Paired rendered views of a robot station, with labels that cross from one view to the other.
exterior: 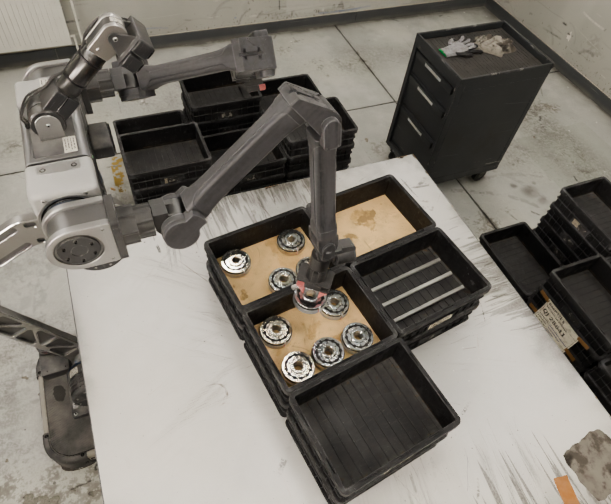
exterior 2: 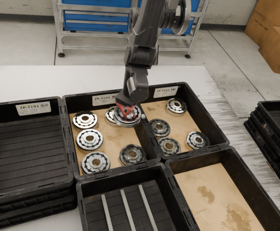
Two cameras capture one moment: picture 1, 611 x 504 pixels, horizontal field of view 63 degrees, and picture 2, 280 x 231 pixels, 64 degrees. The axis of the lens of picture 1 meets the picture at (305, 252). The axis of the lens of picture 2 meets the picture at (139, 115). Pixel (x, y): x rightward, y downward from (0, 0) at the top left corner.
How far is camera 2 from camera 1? 133 cm
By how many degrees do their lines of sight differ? 60
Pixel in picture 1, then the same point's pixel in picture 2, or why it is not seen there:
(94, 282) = (173, 72)
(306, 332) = (113, 135)
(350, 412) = (40, 146)
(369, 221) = (234, 224)
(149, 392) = (107, 82)
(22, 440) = not seen: hidden behind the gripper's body
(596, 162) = not seen: outside the picture
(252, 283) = (160, 115)
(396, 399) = (31, 182)
